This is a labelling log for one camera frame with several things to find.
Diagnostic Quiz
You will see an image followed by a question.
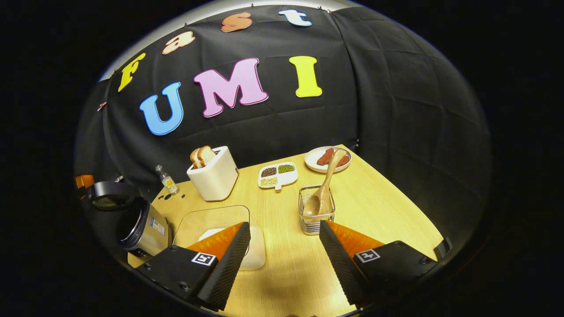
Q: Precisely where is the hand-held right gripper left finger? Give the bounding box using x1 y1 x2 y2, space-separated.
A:
134 221 252 311

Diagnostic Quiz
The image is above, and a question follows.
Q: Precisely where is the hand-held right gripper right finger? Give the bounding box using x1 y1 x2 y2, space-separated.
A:
319 220 439 306

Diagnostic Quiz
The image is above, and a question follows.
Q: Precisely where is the metal wire chopstick holder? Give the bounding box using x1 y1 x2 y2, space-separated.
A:
298 185 336 236

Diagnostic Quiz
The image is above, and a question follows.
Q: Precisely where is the wooden spoon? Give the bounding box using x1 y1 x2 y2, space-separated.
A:
303 149 349 218

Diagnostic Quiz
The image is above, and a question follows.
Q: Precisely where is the dark rice cooker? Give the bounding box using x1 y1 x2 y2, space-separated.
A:
86 181 173 259

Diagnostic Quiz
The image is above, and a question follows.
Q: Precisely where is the clear plastic container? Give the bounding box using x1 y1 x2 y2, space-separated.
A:
173 205 267 270

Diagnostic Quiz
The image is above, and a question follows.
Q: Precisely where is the small glass bottle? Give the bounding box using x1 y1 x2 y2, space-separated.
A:
155 165 179 195

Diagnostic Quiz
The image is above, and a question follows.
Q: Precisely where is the white toaster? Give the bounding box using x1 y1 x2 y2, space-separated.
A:
187 146 239 202

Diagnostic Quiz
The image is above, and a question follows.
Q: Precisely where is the black table edge clamp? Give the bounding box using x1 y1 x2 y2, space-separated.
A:
434 237 453 260

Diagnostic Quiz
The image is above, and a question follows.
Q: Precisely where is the white divided bean dish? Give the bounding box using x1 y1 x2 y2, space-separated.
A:
258 162 299 191

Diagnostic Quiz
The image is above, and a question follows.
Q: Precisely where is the white round plate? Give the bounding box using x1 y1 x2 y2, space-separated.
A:
304 146 353 173

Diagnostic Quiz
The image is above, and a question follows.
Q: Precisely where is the black backdrop cloth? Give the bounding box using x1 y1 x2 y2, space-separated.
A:
75 4 492 247

